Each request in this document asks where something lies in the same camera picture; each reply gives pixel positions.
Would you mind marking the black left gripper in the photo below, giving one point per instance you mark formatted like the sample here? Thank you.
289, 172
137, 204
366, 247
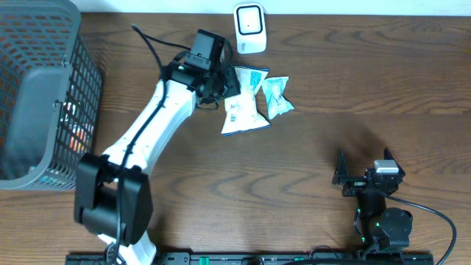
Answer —
231, 82

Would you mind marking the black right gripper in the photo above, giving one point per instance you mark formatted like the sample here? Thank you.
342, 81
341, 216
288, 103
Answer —
356, 183

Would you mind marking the large white snack bag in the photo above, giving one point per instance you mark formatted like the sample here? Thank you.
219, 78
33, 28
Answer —
241, 110

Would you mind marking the teal candy wrapper packet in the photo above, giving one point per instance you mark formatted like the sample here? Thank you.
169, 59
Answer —
277, 104

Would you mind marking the small orange juice box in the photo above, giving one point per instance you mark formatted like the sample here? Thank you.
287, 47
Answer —
81, 138

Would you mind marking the small teal white box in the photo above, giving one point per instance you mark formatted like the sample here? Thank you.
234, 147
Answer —
69, 111

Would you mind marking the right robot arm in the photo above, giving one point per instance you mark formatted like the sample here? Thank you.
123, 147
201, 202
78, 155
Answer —
384, 230

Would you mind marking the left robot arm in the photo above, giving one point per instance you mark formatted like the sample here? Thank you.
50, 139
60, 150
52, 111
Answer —
112, 195

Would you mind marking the white barcode scanner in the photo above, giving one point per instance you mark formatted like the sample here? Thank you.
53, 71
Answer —
250, 28

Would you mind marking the grey plastic mesh basket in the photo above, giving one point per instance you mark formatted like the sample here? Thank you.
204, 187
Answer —
44, 64

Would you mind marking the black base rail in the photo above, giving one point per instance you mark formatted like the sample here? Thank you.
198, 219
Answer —
175, 258

